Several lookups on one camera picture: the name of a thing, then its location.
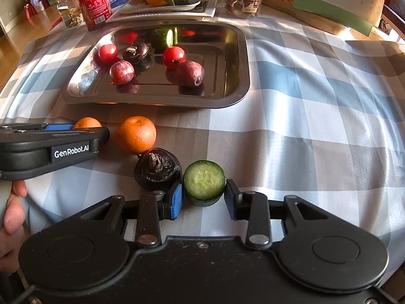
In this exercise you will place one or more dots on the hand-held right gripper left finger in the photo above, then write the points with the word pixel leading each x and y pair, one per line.
pixel 176 201

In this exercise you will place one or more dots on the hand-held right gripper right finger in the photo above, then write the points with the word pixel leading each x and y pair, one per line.
pixel 232 201

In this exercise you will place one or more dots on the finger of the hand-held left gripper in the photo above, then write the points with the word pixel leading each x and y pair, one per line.
pixel 102 134
pixel 58 127

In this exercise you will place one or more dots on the plain orange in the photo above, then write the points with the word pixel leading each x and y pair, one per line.
pixel 136 134
pixel 87 123

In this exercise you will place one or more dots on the cucumber half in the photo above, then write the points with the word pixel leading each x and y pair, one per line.
pixel 162 38
pixel 204 182

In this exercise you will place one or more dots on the dark purple fruit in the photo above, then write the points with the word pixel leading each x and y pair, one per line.
pixel 136 51
pixel 157 167

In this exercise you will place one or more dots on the round dark red plum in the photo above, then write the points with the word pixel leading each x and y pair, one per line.
pixel 121 72

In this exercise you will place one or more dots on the red tomato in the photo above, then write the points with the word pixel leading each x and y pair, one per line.
pixel 108 53
pixel 173 56

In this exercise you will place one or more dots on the pointed dark red plum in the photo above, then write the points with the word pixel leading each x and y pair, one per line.
pixel 190 73

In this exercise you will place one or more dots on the stainless steel tray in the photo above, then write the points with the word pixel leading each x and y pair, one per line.
pixel 221 57

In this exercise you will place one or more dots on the person's left hand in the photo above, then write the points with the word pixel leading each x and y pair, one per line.
pixel 14 215

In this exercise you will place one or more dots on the checked tablecloth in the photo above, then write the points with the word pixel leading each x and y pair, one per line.
pixel 300 126

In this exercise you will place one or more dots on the yellow-lidded nut jar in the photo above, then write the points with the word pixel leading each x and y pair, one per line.
pixel 71 11

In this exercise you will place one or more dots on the red tin can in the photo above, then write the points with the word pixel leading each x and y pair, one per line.
pixel 91 3

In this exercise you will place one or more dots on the white square plate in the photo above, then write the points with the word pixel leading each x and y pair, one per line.
pixel 208 8

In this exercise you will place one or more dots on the round wooden board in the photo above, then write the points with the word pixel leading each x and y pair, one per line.
pixel 316 22

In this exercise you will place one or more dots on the desk calendar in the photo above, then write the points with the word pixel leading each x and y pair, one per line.
pixel 345 0

